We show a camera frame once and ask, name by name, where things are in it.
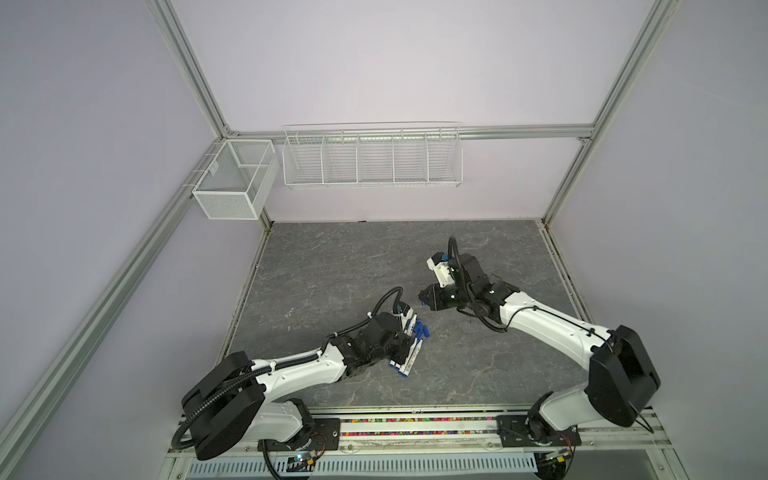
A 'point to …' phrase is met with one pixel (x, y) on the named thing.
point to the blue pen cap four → (426, 331)
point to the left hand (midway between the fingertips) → (411, 343)
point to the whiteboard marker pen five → (411, 357)
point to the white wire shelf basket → (374, 155)
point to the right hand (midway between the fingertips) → (421, 298)
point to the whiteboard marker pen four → (407, 359)
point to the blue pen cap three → (418, 325)
